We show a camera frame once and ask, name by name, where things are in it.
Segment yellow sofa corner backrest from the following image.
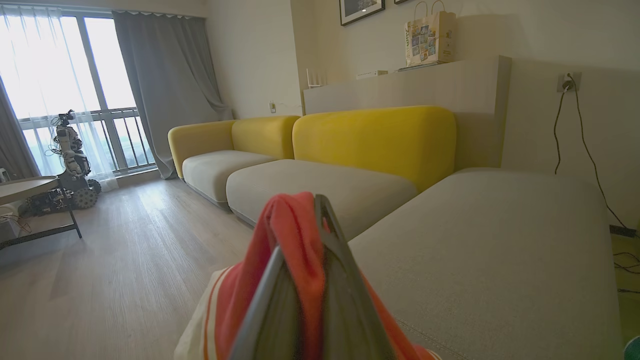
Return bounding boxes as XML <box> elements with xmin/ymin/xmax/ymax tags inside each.
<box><xmin>168</xmin><ymin>115</ymin><xmax>301</xmax><ymax>180</ymax></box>

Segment grey sofa ottoman seat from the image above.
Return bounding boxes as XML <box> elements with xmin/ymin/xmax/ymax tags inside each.
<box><xmin>347</xmin><ymin>167</ymin><xmax>624</xmax><ymax>360</ymax></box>

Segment red white clothing item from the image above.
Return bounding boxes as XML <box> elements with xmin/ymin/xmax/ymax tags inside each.
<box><xmin>174</xmin><ymin>191</ymin><xmax>442</xmax><ymax>360</ymax></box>

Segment black framed wall picture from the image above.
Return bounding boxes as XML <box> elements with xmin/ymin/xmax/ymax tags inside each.
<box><xmin>339</xmin><ymin>0</ymin><xmax>386</xmax><ymax>27</ymax></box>

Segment dark grey drape curtain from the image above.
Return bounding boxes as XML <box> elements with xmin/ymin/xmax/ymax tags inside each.
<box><xmin>0</xmin><ymin>75</ymin><xmax>42</xmax><ymax>182</ymax></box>

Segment beige half wall ledge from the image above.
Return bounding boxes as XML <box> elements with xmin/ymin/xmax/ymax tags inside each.
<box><xmin>303</xmin><ymin>55</ymin><xmax>513</xmax><ymax>169</ymax></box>

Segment thin black power cable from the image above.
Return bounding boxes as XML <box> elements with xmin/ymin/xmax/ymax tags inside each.
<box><xmin>553</xmin><ymin>88</ymin><xmax>568</xmax><ymax>175</ymax></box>

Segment printed paper shopping bag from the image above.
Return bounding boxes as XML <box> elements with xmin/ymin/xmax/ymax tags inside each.
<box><xmin>404</xmin><ymin>0</ymin><xmax>457</xmax><ymax>68</ymax></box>

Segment grey wall power socket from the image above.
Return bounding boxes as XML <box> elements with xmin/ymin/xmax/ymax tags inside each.
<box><xmin>557</xmin><ymin>72</ymin><xmax>582</xmax><ymax>94</ymax></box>

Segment white sheer curtain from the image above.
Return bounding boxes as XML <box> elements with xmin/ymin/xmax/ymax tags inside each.
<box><xmin>0</xmin><ymin>5</ymin><xmax>120</xmax><ymax>192</ymax></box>

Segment balcony window with railing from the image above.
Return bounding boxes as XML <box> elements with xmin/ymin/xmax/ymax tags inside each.
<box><xmin>0</xmin><ymin>11</ymin><xmax>157</xmax><ymax>177</ymax></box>

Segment grey sofa seat cushion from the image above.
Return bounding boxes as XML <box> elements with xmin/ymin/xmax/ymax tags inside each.
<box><xmin>182</xmin><ymin>150</ymin><xmax>278</xmax><ymax>210</ymax></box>
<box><xmin>226</xmin><ymin>159</ymin><xmax>419</xmax><ymax>242</ymax></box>

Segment round wooden coffee table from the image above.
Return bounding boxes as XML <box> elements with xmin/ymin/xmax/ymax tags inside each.
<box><xmin>0</xmin><ymin>176</ymin><xmax>84</xmax><ymax>251</ymax></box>

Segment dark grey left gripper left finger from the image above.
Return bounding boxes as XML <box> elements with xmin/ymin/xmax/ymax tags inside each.
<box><xmin>227</xmin><ymin>246</ymin><xmax>304</xmax><ymax>360</ymax></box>

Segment long black power cable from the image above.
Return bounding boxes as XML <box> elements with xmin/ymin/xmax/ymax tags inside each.
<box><xmin>566</xmin><ymin>74</ymin><xmax>630</xmax><ymax>231</ymax></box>

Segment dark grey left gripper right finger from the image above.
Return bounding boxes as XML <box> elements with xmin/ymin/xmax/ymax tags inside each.
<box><xmin>313</xmin><ymin>194</ymin><xmax>399</xmax><ymax>360</ymax></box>

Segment black floor cables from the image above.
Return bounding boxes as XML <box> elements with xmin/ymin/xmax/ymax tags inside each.
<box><xmin>612</xmin><ymin>250</ymin><xmax>640</xmax><ymax>294</ymax></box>

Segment white router with antennas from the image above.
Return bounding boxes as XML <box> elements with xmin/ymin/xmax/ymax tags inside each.
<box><xmin>306</xmin><ymin>68</ymin><xmax>329</xmax><ymax>90</ymax></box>

